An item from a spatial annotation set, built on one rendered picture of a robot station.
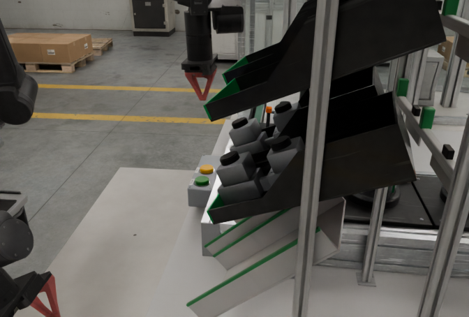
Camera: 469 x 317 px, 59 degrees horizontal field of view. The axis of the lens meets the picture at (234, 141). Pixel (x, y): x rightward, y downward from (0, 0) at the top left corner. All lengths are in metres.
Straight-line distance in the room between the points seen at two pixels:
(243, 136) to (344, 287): 0.45
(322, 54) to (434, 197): 0.80
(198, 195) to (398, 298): 0.55
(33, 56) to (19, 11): 4.15
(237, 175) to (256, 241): 0.19
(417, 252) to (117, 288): 0.68
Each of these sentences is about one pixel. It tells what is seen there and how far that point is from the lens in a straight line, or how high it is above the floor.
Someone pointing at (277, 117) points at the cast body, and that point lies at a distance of 0.71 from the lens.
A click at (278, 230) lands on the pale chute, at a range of 0.73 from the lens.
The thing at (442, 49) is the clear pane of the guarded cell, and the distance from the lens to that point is 2.47.
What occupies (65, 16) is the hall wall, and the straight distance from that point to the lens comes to 10.08.
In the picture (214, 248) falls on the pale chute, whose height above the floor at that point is 1.02.
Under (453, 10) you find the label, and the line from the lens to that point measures 0.62.
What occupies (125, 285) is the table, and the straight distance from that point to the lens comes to 1.02.
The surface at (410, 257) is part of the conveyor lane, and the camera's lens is 1.06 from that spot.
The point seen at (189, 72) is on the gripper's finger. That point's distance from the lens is 0.94.
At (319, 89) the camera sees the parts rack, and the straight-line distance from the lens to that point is 0.45.
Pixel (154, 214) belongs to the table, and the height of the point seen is 0.86.
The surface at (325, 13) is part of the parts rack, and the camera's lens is 0.44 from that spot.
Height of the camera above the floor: 1.54
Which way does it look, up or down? 25 degrees down
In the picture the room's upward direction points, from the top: straight up
